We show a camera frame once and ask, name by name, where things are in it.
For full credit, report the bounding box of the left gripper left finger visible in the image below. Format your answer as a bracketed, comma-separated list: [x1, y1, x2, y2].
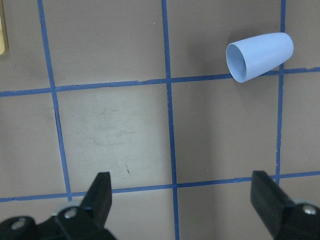
[79, 172, 112, 227]

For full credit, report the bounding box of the wooden cup rack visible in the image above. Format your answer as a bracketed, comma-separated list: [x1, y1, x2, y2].
[0, 8, 8, 55]

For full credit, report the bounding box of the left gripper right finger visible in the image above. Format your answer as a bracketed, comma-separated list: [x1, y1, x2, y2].
[250, 170, 295, 238]

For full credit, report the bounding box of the light blue plastic cup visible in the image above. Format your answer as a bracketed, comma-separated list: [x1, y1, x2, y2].
[225, 32, 294, 83]

